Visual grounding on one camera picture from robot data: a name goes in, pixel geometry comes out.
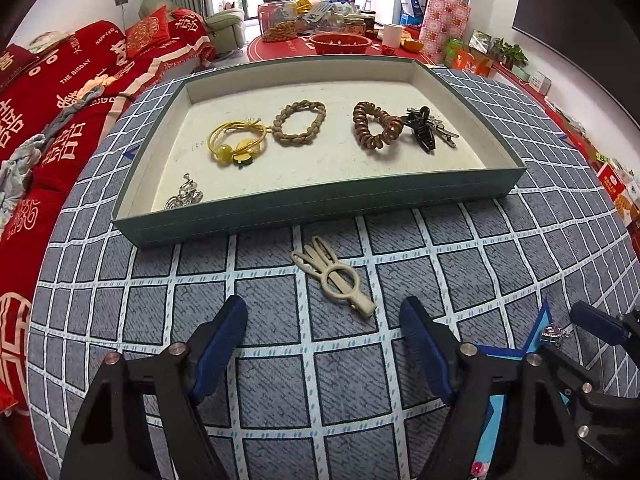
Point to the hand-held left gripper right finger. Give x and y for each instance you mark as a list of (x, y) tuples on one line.
[(425, 347)]

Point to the grey checked table cloth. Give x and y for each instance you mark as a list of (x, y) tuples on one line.
[(500, 270)]

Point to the white paper cup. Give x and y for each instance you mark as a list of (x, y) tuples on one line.
[(394, 35)]

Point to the dark red lettered pillow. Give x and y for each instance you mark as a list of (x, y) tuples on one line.
[(12, 62)]

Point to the blue and white carton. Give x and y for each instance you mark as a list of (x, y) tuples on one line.
[(412, 8)]

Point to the black wall television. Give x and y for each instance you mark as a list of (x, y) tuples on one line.
[(590, 15)]

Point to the beige plastic hair clip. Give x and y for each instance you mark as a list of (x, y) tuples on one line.
[(350, 300)]

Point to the jeweled silver hair clip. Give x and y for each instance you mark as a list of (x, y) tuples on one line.
[(552, 332)]

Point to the green potted plant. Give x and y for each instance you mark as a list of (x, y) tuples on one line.
[(510, 52)]

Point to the red plastic basket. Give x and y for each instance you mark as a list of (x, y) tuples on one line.
[(340, 43)]

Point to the waffle print box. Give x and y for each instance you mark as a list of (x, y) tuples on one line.
[(614, 185)]

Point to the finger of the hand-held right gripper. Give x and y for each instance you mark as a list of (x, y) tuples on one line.
[(567, 372), (595, 321)]

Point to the red printed sofa cover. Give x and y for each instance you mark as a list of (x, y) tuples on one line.
[(60, 75)]

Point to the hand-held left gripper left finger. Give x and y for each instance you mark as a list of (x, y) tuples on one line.
[(220, 345)]

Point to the red round table cover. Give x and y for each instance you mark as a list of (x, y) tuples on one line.
[(290, 50)]

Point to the red gold-patterned pillow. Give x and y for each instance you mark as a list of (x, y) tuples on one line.
[(146, 34)]

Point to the beige recliner armchair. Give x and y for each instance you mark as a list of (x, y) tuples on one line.
[(225, 25)]

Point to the black hair claw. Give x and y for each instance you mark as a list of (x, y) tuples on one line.
[(422, 132)]

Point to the grey braided cloth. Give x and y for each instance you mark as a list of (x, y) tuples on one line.
[(75, 105)]

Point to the clear jar of nuts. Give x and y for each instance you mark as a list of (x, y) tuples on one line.
[(277, 22)]

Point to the light blue crumpled blanket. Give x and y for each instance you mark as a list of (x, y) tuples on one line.
[(15, 172)]

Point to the long silver hair clip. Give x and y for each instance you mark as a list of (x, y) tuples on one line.
[(446, 133)]

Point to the orange gift bag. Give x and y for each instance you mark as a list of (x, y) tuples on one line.
[(470, 62)]

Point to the grey-green shallow tray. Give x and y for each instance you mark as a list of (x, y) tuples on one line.
[(320, 205)]

